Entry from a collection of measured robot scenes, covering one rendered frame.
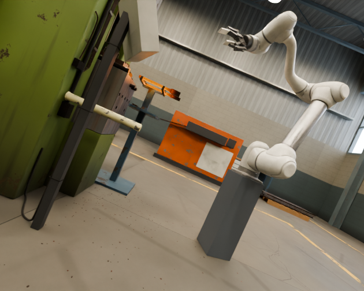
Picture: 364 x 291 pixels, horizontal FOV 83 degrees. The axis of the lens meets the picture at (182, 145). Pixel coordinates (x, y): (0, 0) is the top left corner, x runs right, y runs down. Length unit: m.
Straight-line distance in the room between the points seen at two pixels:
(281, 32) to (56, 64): 1.24
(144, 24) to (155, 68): 8.76
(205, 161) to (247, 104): 5.04
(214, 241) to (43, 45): 1.54
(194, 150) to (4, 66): 4.14
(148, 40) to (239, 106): 8.60
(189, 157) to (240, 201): 3.57
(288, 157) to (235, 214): 0.52
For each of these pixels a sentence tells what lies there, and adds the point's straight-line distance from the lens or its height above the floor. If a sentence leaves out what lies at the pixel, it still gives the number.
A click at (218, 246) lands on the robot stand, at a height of 0.08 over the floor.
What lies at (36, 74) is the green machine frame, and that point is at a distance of 1.35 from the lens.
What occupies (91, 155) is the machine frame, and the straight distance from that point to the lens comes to 1.51.
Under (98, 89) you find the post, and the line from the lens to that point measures 1.04.
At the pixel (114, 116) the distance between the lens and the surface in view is 1.22.
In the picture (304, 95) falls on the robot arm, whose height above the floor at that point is 1.31.
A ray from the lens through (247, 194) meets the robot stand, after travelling 1.53.
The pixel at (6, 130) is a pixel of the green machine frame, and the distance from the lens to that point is 1.40.
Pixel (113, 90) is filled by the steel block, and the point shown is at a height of 0.77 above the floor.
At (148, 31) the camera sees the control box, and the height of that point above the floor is 1.00.
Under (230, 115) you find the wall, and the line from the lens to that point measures 9.29.
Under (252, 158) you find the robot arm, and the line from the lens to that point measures 1.51.
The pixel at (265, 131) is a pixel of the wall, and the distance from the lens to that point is 9.64.
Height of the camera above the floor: 0.66
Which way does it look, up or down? 2 degrees down
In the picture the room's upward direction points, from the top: 24 degrees clockwise
